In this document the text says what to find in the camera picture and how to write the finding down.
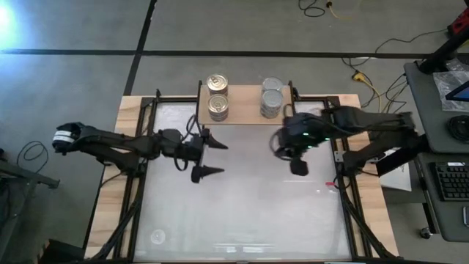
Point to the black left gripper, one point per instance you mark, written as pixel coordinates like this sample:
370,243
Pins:
192,150

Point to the black metal table frame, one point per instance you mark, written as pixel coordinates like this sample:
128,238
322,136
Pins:
146,101

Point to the wooden shelf black metal frame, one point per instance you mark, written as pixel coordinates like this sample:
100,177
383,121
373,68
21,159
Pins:
242,106

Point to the black keyboard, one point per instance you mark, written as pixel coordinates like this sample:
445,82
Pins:
452,181

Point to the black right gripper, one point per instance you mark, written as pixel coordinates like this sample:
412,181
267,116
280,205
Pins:
304,135

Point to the clear plastic bag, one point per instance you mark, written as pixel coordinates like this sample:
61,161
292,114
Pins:
445,84

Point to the blue-screen tablet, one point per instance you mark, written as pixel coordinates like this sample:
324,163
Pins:
461,93

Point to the black phone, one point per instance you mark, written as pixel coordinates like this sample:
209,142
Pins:
466,216

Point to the white paper sheet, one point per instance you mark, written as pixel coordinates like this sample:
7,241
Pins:
397,179

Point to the black round coil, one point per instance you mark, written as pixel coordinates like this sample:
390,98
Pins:
459,128

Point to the grey metal mounting plate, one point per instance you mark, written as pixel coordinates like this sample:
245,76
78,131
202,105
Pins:
339,155

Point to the black support beam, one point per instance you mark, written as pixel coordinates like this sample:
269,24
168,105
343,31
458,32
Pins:
390,165

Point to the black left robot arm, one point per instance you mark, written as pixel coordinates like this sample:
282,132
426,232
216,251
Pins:
110,141

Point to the grey desk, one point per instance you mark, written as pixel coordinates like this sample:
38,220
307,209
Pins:
421,110
450,220

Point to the small caster wheel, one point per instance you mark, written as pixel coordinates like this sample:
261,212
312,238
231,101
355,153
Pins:
425,232

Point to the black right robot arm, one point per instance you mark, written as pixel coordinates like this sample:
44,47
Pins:
366,121

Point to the black stand pole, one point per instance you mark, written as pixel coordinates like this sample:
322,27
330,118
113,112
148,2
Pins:
439,55

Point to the dark grey metal stand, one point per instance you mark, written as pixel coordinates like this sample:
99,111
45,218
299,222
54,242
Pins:
29,176

